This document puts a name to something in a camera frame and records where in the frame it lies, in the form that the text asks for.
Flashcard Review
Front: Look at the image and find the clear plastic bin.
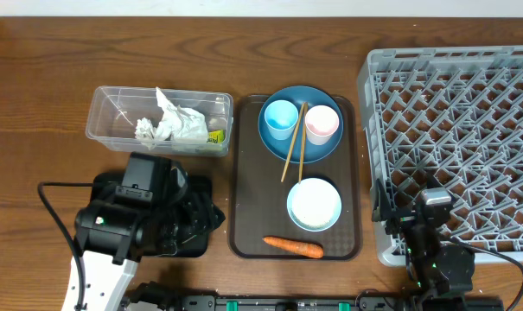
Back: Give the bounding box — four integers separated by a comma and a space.
86, 86, 233, 157

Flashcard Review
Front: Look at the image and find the dark blue plate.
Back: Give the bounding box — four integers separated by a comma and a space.
258, 86, 344, 164

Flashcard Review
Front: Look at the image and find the light blue cup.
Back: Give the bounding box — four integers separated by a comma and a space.
264, 100, 299, 141

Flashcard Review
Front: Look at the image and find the foil snack wrapper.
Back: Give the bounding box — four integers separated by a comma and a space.
207, 130, 226, 144

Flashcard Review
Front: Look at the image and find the pink cup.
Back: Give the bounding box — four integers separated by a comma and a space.
305, 105, 340, 145

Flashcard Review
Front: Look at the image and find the light blue rice bowl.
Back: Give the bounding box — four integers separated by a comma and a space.
286, 178, 341, 232

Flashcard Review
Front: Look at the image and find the orange carrot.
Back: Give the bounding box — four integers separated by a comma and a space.
263, 236, 324, 259

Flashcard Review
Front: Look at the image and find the large white tissue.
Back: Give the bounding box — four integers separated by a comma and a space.
153, 87, 208, 143

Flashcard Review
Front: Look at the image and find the black plastic tray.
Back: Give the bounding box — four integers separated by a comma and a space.
74, 167, 226, 264

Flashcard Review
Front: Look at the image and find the grey dishwasher rack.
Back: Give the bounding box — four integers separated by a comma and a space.
357, 46, 523, 263

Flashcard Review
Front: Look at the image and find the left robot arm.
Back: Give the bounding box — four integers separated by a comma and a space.
62, 166, 226, 310

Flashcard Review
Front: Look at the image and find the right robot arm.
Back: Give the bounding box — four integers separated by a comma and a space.
372, 175, 475, 310

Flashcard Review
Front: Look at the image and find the small white tissue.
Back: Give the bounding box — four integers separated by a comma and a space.
135, 117, 156, 149

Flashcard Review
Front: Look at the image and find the left wooden chopstick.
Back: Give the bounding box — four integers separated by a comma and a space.
280, 102, 308, 182

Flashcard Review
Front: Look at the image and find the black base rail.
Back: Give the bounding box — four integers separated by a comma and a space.
122, 282, 505, 311

